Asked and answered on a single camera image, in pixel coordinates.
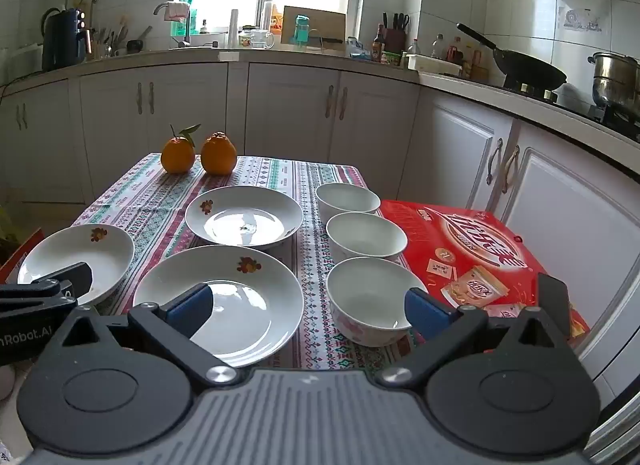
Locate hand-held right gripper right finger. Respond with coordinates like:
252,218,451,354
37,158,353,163
375,287,571,388

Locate stainless steel pot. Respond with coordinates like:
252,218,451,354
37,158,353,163
587,51,640,110

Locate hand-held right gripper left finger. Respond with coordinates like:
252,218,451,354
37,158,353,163
60,284,241,390

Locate black gas stove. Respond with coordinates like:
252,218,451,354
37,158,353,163
492,80,640,143

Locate white plate with flower print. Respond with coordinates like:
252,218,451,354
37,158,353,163
17,224,136,307
132,245,304,369

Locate white plastic tray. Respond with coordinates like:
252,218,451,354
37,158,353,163
402,54,463,76

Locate black phone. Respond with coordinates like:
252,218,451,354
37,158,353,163
536,272,572,341

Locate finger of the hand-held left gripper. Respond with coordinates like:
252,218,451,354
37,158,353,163
0,262,94,316

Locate white plate with centre stain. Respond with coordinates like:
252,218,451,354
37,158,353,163
185,186,304,252

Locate black wok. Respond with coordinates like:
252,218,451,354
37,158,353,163
456,23,568,90

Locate patterned striped tablecloth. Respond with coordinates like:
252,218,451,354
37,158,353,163
70,152,416,371

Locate yellow oil bottle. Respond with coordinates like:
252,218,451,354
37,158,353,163
462,40,490,80

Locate red cardboard box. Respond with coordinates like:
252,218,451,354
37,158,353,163
0,227,46,286

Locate plain white bowl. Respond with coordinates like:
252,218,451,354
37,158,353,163
315,183,382,223
326,212,408,263

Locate orange with green leaf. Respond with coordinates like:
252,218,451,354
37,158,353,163
161,125,202,174

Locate metal kitchen faucet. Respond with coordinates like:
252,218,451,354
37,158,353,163
153,2,193,48

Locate white kitchen countertop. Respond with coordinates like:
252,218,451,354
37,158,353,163
0,45,640,160

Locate blue clear plastic container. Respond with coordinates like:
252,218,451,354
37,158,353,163
346,37,373,60

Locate small black pot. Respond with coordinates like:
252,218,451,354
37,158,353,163
126,27,153,53

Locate knife block with knives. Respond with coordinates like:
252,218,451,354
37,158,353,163
382,12,410,54

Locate utensil holder with utensils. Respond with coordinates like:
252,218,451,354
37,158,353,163
92,20,131,58

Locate dark blue electric kettle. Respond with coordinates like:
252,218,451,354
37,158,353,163
41,7,87,70

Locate red snack gift box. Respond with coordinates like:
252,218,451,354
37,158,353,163
380,200,591,346

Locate white bowl with pink flowers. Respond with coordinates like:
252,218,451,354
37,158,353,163
327,257,430,347

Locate orange without leaf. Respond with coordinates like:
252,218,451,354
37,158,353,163
201,132,238,176

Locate wooden cutting board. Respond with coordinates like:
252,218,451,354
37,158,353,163
281,6,347,46

